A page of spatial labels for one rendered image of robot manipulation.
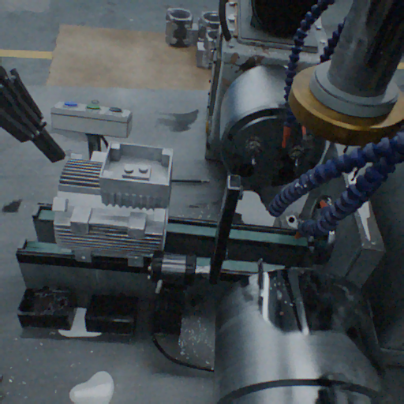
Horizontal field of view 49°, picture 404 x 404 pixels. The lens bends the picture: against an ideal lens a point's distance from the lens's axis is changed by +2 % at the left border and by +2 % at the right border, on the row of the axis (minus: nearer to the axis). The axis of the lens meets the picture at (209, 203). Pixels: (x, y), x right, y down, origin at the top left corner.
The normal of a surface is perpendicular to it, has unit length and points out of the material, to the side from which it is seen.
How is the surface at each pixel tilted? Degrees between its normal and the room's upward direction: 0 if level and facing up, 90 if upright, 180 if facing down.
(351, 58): 90
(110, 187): 90
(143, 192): 90
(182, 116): 0
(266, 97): 17
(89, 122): 69
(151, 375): 0
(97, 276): 90
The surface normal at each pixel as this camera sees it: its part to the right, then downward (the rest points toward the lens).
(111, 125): 0.01, 0.43
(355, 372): 0.40, -0.62
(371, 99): 0.12, -0.68
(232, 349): -0.82, -0.42
